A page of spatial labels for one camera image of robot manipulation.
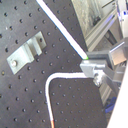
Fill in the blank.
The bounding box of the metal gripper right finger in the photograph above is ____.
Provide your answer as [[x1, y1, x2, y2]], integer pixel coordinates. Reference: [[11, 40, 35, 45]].
[[87, 40, 128, 66]]

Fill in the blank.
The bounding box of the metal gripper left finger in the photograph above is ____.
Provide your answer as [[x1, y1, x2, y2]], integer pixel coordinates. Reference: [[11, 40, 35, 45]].
[[80, 61, 126, 87]]

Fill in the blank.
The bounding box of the white cable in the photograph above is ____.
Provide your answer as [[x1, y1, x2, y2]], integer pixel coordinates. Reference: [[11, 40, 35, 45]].
[[35, 0, 90, 128]]

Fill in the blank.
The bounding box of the black perforated breadboard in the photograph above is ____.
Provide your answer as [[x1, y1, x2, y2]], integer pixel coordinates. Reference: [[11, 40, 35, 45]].
[[0, 0, 107, 128]]

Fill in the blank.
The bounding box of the aluminium frame rail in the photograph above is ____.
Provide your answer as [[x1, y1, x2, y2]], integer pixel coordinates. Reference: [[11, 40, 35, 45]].
[[71, 0, 128, 53]]

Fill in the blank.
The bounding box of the metal cable clip bracket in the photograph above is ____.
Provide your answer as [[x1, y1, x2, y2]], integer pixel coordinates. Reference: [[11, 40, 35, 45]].
[[7, 31, 46, 74]]

